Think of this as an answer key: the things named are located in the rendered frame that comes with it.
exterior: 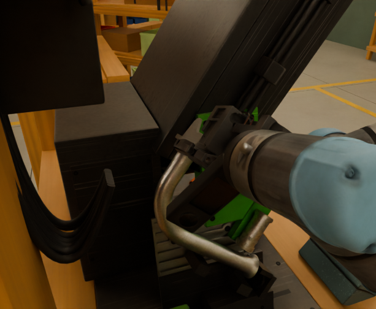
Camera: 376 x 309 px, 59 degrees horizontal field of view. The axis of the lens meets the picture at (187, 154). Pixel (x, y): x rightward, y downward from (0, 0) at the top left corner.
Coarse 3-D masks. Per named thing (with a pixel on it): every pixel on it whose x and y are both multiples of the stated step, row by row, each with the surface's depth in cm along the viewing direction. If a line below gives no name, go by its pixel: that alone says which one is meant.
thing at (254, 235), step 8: (256, 216) 61; (264, 216) 60; (248, 224) 62; (256, 224) 61; (264, 224) 61; (248, 232) 61; (256, 232) 61; (240, 240) 61; (248, 240) 61; (256, 240) 61; (248, 248) 60
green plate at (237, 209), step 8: (256, 112) 59; (256, 120) 60; (200, 128) 57; (200, 168) 59; (232, 200) 62; (240, 200) 62; (248, 200) 63; (224, 208) 62; (232, 208) 62; (240, 208) 63; (248, 208) 63; (216, 216) 61; (224, 216) 62; (232, 216) 62; (240, 216) 63; (208, 224) 61; (216, 224) 62
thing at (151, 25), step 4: (136, 24) 713; (140, 24) 713; (144, 24) 713; (148, 24) 713; (152, 24) 713; (156, 24) 717; (160, 24) 727; (136, 28) 664; (140, 28) 676; (144, 28) 686; (148, 28) 698; (152, 28) 709
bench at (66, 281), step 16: (48, 160) 121; (48, 176) 111; (48, 192) 104; (64, 192) 104; (48, 208) 96; (64, 208) 96; (48, 272) 76; (64, 272) 76; (80, 272) 76; (64, 288) 72; (80, 288) 72; (64, 304) 69; (80, 304) 69; (96, 304) 69
